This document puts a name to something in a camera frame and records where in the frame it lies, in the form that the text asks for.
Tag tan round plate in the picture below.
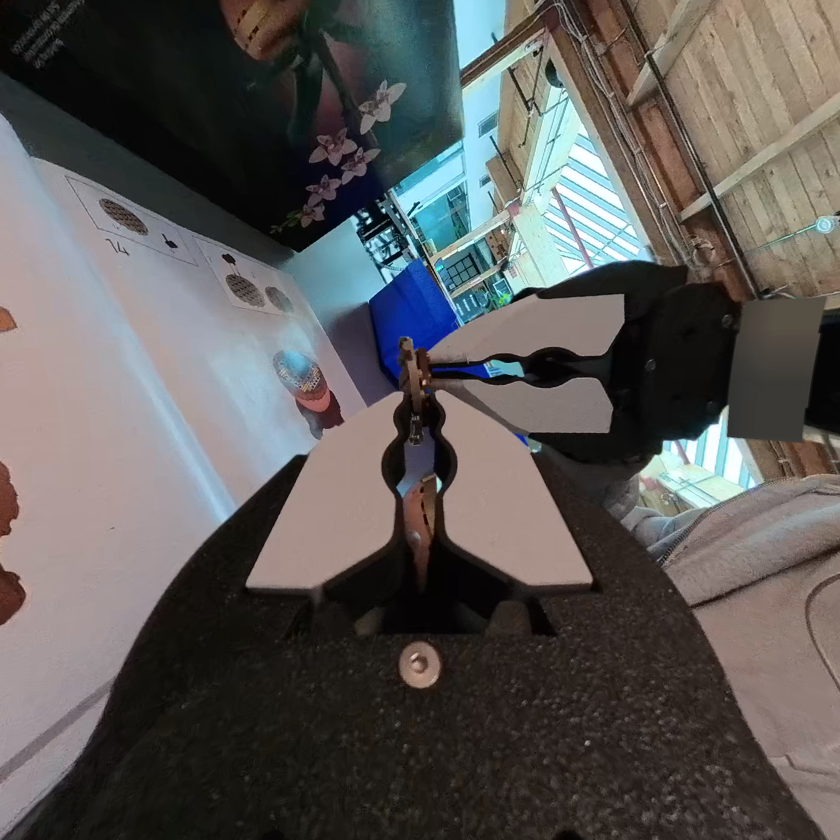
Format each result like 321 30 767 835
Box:
397 336 434 441

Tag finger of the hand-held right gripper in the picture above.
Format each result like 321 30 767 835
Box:
447 374 618 437
427 292 627 371

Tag background office desks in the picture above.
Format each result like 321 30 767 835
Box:
355 171 526 309

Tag blue plastic bin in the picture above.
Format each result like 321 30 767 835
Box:
368 256 463 408

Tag black flower print box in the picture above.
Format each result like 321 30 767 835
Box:
0 0 467 253

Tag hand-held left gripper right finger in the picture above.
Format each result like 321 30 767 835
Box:
427 392 594 605

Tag white instruction booklet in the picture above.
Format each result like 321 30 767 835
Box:
0 112 371 802

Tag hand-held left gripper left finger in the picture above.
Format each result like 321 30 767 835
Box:
246 392 412 602

